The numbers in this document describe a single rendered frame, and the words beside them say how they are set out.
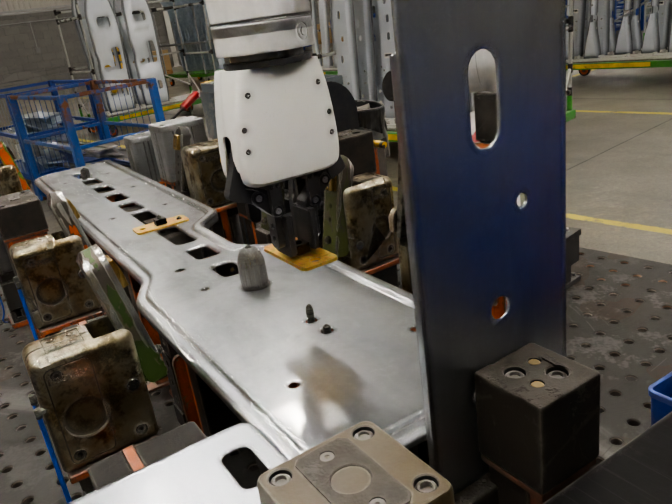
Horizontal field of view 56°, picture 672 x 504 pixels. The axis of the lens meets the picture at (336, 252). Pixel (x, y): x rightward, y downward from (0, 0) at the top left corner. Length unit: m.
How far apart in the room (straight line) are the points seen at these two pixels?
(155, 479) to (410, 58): 0.33
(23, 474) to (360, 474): 0.81
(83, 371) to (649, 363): 0.85
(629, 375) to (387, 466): 0.78
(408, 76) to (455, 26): 0.04
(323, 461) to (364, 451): 0.02
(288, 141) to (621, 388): 0.69
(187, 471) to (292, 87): 0.31
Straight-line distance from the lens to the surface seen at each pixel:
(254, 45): 0.52
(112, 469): 0.54
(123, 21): 10.17
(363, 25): 5.84
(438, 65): 0.32
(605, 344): 1.17
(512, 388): 0.37
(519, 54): 0.36
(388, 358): 0.55
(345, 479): 0.35
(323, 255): 0.58
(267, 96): 0.54
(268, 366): 0.57
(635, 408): 1.02
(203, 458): 0.48
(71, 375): 0.60
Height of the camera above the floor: 1.28
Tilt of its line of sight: 21 degrees down
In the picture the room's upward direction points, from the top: 8 degrees counter-clockwise
